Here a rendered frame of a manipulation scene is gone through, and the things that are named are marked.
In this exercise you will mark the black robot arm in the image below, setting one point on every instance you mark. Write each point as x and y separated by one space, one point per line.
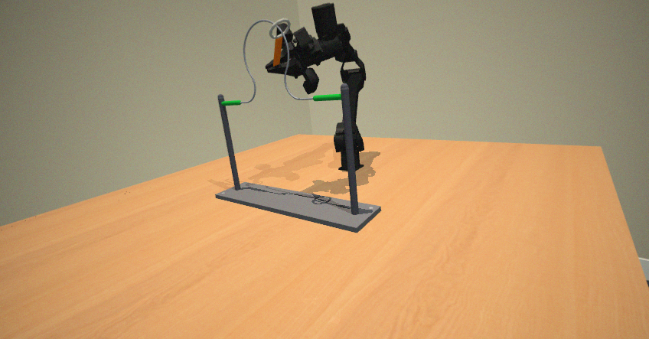
335 38

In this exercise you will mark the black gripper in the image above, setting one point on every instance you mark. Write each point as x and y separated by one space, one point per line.
298 66

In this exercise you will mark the orange bar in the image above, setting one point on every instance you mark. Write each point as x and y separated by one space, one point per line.
278 43

